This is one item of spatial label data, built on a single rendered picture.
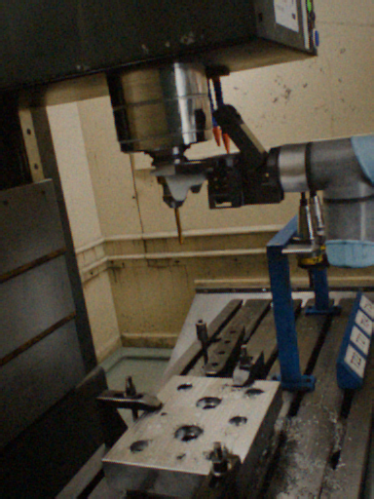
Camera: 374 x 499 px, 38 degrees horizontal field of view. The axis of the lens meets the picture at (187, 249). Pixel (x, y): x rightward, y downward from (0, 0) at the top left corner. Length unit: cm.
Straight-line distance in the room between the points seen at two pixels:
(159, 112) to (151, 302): 146
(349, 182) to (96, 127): 148
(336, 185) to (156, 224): 136
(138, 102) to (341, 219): 35
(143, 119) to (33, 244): 53
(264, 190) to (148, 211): 129
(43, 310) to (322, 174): 75
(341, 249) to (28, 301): 72
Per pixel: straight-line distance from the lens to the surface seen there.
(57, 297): 135
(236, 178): 84
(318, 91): 186
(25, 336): 126
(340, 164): 81
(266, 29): 79
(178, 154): 90
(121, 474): 96
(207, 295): 208
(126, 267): 222
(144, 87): 84
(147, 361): 224
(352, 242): 83
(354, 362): 127
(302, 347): 144
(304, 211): 117
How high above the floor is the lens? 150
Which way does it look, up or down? 13 degrees down
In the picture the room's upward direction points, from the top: 9 degrees counter-clockwise
